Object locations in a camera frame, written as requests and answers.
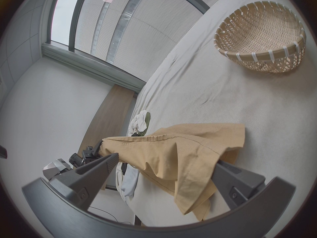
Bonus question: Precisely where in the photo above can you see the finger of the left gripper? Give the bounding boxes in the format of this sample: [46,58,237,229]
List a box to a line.
[91,139,104,156]

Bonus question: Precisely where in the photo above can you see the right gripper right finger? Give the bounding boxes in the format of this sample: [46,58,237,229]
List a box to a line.
[213,161,267,211]

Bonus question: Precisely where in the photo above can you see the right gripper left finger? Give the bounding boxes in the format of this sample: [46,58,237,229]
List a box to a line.
[50,153,119,211]

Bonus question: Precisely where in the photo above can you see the tan shorts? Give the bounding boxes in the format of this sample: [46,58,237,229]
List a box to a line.
[99,123,246,221]

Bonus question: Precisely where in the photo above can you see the pale blue garment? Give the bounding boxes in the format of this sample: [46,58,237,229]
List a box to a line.
[116,161,140,203]

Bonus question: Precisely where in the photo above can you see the white garment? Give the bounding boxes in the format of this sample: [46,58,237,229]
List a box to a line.
[128,110,148,136]

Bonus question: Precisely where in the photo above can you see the green garment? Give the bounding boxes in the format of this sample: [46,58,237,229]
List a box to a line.
[139,112,152,136]

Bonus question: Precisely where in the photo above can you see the bed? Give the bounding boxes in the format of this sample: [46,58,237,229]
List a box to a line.
[77,0,316,227]

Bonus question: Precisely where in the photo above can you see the round woven basket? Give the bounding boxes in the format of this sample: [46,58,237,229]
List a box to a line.
[214,1,307,74]

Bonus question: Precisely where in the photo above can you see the window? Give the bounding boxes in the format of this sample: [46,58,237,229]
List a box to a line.
[48,0,244,82]

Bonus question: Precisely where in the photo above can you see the black cable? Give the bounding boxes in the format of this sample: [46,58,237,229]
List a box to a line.
[88,206,132,225]

